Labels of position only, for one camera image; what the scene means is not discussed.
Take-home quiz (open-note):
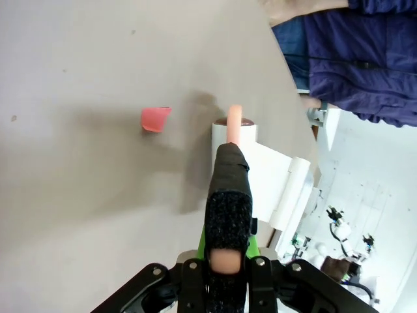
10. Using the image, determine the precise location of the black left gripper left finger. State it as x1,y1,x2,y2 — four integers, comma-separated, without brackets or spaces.
91,228,209,313

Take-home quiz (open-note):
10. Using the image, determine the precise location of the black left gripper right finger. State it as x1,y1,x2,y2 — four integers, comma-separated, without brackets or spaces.
244,236,379,313

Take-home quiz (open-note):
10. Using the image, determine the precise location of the white lint roller cover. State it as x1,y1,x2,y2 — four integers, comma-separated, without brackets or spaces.
250,142,312,231

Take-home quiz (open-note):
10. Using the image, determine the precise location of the pink-handled white lint roller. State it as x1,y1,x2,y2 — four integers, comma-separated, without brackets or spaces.
203,104,261,313

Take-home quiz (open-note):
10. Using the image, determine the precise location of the brown background object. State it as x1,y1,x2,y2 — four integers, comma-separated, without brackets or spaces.
321,256,360,285

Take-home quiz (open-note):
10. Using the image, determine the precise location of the small white background robot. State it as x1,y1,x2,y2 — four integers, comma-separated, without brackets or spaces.
360,233,376,259
325,205,353,259

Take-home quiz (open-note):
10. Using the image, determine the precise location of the red paper scrap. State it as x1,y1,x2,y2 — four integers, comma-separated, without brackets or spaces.
140,106,173,133

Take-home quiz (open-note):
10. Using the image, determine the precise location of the person in blue jacket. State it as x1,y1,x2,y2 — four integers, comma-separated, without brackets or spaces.
264,0,417,128

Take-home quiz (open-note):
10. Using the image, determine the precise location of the aluminium frame profile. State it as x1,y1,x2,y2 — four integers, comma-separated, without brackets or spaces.
307,100,328,127

